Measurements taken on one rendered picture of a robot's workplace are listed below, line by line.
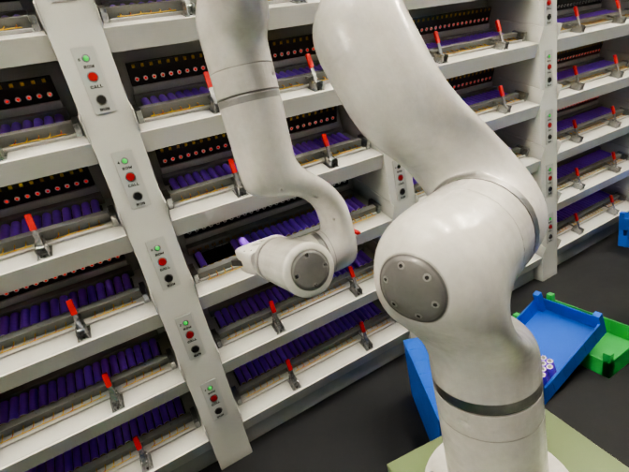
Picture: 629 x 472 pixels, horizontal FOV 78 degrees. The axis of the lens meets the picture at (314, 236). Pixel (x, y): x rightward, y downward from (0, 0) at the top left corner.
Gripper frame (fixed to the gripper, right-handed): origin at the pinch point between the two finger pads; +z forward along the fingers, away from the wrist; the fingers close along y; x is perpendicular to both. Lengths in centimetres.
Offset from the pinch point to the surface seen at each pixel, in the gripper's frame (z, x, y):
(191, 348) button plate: 15.7, 20.6, 18.8
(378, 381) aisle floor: 22, 59, -31
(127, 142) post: 7.6, -29.3, 16.4
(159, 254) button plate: 11.5, -4.7, 18.1
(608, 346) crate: -13, 64, -94
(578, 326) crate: -10, 55, -87
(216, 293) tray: 14.6, 9.6, 8.8
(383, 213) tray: 18, 6, -47
